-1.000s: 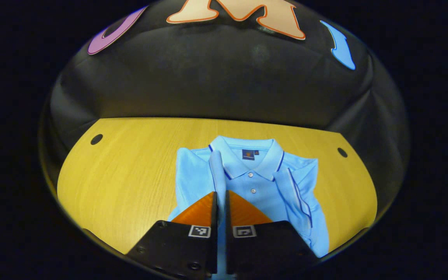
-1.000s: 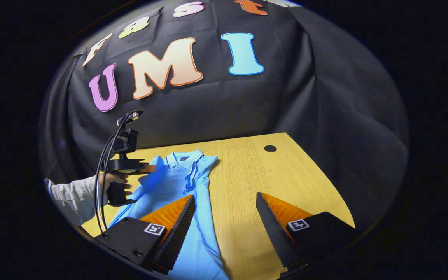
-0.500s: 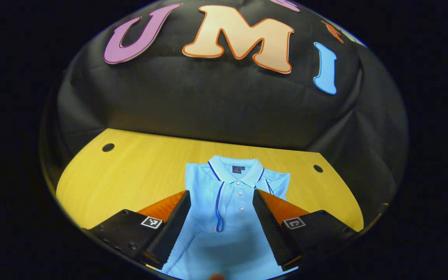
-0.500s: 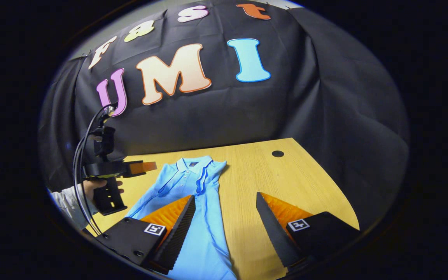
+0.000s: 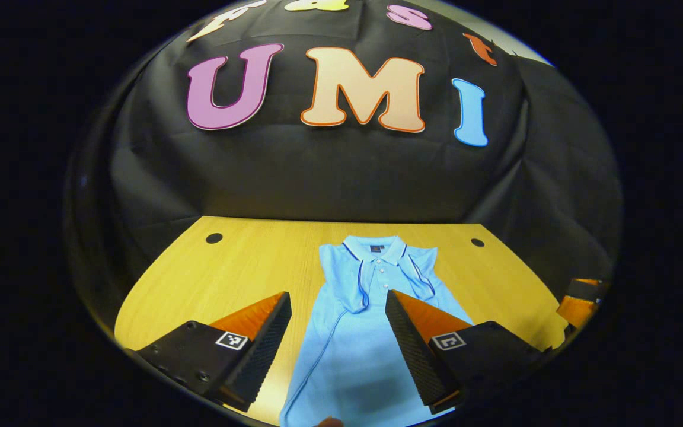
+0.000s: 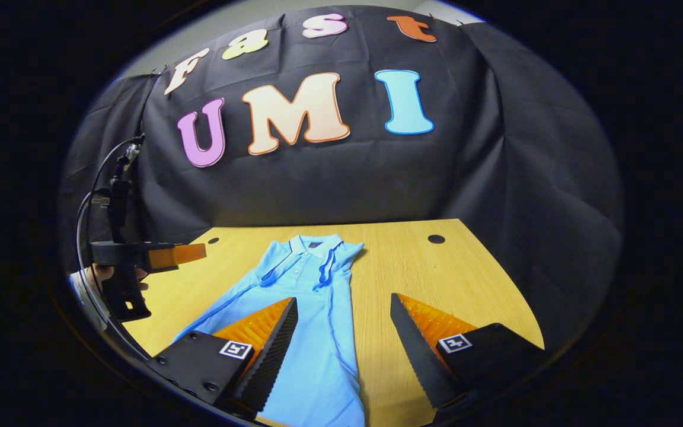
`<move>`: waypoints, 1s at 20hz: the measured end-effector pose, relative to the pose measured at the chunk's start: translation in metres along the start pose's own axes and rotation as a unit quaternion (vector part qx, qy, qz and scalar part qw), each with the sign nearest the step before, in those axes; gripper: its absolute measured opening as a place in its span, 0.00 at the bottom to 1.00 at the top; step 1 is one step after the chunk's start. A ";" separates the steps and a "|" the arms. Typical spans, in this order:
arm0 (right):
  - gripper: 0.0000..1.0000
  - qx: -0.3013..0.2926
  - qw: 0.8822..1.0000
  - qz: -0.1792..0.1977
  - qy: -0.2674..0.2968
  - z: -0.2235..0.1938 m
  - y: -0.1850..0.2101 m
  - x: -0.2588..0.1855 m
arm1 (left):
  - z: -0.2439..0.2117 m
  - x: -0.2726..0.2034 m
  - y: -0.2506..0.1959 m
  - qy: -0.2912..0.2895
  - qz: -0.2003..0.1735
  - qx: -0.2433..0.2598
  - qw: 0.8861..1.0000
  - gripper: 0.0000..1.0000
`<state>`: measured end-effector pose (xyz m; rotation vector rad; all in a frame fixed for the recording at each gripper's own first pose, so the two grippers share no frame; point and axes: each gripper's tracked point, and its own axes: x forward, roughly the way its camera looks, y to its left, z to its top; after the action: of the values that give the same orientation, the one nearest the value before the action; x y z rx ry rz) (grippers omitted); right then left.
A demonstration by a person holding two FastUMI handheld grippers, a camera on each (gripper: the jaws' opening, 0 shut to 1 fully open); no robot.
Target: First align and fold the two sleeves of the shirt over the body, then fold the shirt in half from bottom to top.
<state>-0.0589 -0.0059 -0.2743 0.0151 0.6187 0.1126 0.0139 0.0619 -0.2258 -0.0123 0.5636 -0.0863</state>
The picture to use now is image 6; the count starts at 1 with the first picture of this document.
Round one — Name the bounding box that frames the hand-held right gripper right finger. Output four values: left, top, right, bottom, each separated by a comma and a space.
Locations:
390, 292, 548, 411

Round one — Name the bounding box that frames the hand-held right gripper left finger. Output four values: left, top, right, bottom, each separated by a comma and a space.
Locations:
146, 297, 299, 420

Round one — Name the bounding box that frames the light blue polo T-shirt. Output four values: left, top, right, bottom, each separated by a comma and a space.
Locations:
173, 233, 367, 427

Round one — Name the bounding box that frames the black backdrop cloth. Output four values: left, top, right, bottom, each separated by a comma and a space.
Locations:
60, 5, 624, 356

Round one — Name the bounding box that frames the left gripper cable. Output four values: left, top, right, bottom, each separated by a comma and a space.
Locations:
75, 138, 152, 362

